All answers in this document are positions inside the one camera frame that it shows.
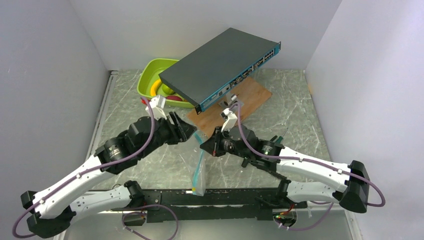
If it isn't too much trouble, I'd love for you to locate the dark red toy fruit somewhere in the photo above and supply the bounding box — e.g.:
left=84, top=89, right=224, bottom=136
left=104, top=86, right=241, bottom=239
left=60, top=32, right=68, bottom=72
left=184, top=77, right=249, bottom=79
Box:
left=165, top=95, right=184, bottom=102

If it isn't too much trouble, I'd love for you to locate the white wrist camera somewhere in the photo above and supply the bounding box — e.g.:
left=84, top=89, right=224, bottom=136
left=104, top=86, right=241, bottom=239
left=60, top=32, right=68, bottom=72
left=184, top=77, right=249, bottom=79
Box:
left=141, top=95, right=167, bottom=120
left=220, top=108, right=238, bottom=133

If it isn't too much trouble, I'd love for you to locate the metal stand bracket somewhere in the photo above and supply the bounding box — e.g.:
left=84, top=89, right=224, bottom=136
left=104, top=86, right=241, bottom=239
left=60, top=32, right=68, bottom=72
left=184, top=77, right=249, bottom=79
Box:
left=218, top=92, right=244, bottom=115

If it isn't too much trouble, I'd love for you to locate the green handled screwdriver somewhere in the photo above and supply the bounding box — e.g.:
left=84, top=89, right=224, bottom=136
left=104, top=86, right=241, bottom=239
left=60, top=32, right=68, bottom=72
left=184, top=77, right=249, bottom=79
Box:
left=275, top=127, right=289, bottom=144

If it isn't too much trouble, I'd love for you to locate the yellow toy banana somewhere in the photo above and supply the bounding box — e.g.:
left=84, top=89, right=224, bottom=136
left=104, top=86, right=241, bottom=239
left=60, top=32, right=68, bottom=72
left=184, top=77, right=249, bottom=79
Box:
left=149, top=79, right=162, bottom=97

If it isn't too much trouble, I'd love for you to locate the wooden board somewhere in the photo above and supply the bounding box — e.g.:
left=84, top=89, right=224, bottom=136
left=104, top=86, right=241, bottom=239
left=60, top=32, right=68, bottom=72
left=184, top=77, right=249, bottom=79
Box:
left=187, top=77, right=272, bottom=137

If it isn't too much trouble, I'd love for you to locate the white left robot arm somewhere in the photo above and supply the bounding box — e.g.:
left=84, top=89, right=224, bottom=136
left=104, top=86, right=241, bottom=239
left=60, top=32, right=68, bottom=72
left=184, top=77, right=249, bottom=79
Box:
left=20, top=111, right=197, bottom=239

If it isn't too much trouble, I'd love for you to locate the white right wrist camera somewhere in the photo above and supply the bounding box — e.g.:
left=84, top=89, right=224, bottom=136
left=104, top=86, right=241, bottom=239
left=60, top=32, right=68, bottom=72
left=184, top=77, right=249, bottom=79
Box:
left=220, top=108, right=238, bottom=133

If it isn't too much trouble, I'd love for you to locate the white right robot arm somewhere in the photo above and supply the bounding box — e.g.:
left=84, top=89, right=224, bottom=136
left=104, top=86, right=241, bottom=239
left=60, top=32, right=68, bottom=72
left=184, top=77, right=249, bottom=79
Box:
left=200, top=126, right=370, bottom=214

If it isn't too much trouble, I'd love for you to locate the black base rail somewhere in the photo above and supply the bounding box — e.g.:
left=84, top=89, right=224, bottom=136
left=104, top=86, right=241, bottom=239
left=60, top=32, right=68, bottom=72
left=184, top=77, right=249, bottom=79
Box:
left=122, top=187, right=305, bottom=223

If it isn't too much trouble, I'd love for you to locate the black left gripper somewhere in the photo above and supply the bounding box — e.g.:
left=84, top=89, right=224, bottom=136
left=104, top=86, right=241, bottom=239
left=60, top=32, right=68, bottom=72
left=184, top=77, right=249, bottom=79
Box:
left=139, top=110, right=198, bottom=158

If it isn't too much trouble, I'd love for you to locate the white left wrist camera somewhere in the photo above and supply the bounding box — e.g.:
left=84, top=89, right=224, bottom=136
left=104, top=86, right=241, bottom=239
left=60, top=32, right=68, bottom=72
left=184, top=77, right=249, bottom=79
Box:
left=141, top=95, right=167, bottom=120

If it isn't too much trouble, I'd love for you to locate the green toy pear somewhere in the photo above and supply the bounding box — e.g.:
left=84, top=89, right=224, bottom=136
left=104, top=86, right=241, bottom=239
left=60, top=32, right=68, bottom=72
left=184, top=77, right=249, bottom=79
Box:
left=161, top=84, right=175, bottom=95

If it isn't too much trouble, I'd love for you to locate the lime green plastic tray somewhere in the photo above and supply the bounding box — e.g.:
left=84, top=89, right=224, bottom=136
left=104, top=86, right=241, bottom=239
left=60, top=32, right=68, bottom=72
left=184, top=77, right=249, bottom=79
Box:
left=137, top=58, right=194, bottom=109

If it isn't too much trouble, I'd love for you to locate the clear zip top bag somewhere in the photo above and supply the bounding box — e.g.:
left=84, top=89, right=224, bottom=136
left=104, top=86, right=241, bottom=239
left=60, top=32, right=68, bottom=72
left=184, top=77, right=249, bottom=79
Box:
left=190, top=131, right=206, bottom=196

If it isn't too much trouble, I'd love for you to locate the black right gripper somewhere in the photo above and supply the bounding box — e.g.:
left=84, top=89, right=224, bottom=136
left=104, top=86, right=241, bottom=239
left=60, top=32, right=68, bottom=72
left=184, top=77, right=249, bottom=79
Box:
left=200, top=125, right=252, bottom=160

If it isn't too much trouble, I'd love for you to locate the black rubber mallet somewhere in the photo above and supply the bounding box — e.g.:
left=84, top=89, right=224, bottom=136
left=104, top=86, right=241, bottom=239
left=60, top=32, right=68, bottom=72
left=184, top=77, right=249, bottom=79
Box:
left=241, top=157, right=287, bottom=181

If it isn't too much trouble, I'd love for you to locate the dark grey network switch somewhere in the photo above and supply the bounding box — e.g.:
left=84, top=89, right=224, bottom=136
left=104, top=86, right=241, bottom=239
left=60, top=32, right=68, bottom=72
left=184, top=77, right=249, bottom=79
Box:
left=158, top=27, right=281, bottom=114

